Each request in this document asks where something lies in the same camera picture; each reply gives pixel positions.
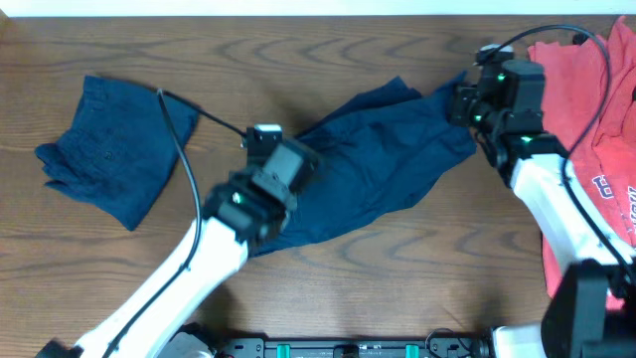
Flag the red t-shirt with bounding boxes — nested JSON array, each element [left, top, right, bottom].
[[527, 15, 636, 312]]

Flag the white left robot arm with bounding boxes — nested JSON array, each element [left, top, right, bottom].
[[36, 165, 314, 358]]

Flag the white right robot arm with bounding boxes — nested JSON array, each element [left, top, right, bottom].
[[448, 85, 635, 357]]

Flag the folded navy blue shorts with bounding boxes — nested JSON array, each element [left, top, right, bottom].
[[35, 76, 178, 231]]

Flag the black garment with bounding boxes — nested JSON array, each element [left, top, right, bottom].
[[571, 33, 589, 46]]

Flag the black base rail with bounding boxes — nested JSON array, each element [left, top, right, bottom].
[[158, 323, 498, 358]]

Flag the navy blue shorts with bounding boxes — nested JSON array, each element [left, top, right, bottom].
[[255, 74, 476, 256], [35, 76, 178, 231]]

